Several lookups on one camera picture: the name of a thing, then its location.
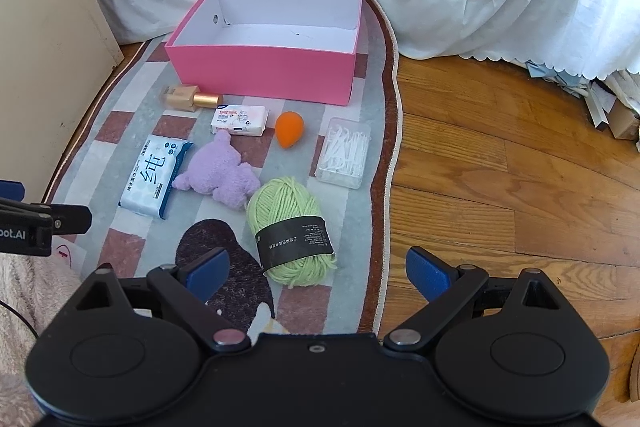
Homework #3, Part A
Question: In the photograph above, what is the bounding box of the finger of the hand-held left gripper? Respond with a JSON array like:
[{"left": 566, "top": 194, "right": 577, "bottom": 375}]
[
  {"left": 0, "top": 180, "right": 26, "bottom": 204},
  {"left": 0, "top": 202, "right": 93, "bottom": 258}
]

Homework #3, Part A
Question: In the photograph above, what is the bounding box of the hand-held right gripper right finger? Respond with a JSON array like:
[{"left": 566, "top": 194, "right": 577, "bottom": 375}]
[{"left": 382, "top": 246, "right": 568, "bottom": 353}]

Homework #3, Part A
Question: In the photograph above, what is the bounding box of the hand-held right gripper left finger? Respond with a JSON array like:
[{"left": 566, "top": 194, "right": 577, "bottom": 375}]
[{"left": 75, "top": 248, "right": 251, "bottom": 353}]

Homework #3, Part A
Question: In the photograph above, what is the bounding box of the blue white wet wipes pack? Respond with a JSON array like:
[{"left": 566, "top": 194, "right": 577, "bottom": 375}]
[{"left": 118, "top": 134, "right": 195, "bottom": 221}]

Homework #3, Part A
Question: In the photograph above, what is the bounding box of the purple plush toy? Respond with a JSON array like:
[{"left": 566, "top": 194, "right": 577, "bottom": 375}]
[{"left": 171, "top": 129, "right": 262, "bottom": 210}]

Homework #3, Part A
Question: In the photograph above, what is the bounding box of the green yarn ball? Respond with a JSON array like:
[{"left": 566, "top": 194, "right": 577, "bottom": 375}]
[{"left": 246, "top": 177, "right": 337, "bottom": 292}]

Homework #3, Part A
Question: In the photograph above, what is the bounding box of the clear floss pick box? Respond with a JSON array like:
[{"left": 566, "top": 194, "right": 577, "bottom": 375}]
[{"left": 314, "top": 117, "right": 372, "bottom": 190}]

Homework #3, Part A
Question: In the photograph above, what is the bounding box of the small white tissue pack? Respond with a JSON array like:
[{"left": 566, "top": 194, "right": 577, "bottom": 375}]
[{"left": 210, "top": 105, "right": 269, "bottom": 136}]

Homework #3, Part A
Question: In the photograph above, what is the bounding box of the orange makeup sponge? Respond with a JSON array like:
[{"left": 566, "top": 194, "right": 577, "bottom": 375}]
[{"left": 275, "top": 111, "right": 305, "bottom": 149}]

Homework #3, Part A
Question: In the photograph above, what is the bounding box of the gold cosmetic bottle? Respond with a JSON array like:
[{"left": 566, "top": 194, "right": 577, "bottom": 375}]
[{"left": 160, "top": 85, "right": 224, "bottom": 109}]

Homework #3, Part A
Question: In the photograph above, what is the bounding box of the pink cardboard box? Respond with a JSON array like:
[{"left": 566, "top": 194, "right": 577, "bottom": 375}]
[{"left": 165, "top": 0, "right": 363, "bottom": 106}]

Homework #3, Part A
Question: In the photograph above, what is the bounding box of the pink fleece clothing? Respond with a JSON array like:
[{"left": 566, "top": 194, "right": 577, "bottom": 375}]
[{"left": 0, "top": 252, "right": 86, "bottom": 427}]

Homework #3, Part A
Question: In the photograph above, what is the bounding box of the checkered floor rug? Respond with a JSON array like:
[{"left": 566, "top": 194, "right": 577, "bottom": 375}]
[{"left": 42, "top": 0, "right": 403, "bottom": 338}]

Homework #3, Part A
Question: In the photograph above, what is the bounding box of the beige wooden board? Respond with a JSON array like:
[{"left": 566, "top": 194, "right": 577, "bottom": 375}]
[{"left": 0, "top": 0, "right": 125, "bottom": 202}]

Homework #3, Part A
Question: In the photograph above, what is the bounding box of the brown cardboard box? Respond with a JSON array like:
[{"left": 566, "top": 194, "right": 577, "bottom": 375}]
[{"left": 607, "top": 99, "right": 640, "bottom": 141}]

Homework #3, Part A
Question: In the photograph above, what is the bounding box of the pile of papers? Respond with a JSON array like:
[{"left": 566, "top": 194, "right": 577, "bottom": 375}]
[{"left": 522, "top": 57, "right": 640, "bottom": 128}]

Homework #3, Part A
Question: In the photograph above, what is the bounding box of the black cable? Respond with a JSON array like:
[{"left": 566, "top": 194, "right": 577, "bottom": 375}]
[{"left": 0, "top": 301, "right": 40, "bottom": 343}]

